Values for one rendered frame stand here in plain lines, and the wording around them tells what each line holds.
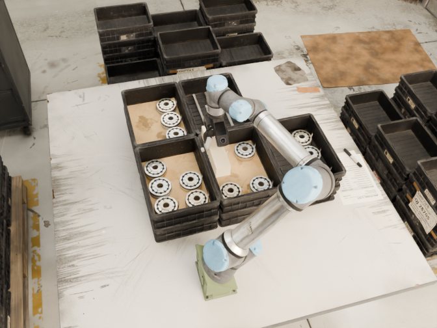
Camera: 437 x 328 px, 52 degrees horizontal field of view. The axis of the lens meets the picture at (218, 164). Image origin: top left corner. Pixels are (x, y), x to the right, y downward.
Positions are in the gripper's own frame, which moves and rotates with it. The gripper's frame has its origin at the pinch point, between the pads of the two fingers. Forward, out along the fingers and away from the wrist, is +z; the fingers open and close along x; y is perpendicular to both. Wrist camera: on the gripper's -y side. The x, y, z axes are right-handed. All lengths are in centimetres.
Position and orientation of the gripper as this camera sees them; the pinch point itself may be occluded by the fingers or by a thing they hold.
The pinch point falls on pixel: (215, 148)
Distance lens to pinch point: 189.7
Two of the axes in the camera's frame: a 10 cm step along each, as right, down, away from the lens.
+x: -9.6, 1.9, -1.9
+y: -2.7, -7.6, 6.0
